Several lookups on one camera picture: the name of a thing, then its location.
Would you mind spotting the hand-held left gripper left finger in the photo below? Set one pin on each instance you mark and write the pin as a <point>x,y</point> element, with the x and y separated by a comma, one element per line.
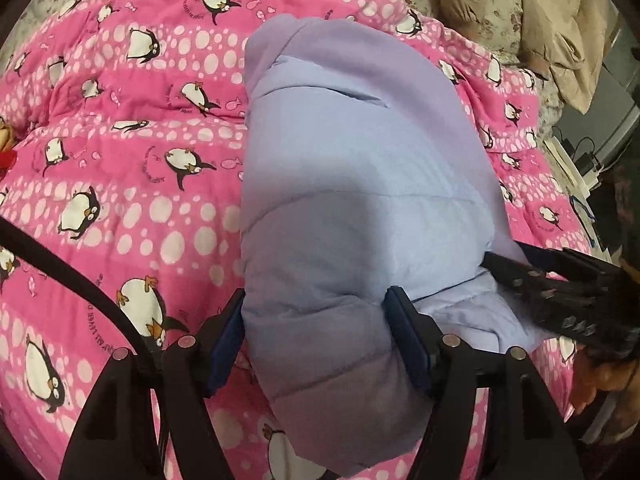
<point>227,347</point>

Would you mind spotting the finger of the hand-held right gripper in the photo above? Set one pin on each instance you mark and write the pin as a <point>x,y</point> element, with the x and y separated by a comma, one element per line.
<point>555,256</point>
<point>520,280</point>

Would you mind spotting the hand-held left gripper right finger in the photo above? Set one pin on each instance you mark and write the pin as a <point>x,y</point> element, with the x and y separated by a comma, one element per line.
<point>411,340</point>

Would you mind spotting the purple padded jacket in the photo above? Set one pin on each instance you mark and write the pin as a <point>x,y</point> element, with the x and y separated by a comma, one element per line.
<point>360,185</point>

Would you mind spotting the person's right hand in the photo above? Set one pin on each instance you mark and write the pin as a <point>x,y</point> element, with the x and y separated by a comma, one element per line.
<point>590,382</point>

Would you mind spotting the white side table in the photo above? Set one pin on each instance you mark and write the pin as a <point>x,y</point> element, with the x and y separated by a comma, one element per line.
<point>575,185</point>

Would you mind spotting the black power adapter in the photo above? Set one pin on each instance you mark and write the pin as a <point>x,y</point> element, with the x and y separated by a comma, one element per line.
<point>586,162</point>

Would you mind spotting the pink penguin print blanket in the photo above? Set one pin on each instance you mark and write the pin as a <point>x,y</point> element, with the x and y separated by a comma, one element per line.
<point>125,170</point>

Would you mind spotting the beige cloth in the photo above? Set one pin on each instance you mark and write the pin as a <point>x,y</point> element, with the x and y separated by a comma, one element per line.
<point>545,15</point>

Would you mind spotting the orange red patterned cloth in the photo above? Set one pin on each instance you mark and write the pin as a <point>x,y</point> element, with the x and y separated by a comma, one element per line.
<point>5,142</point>

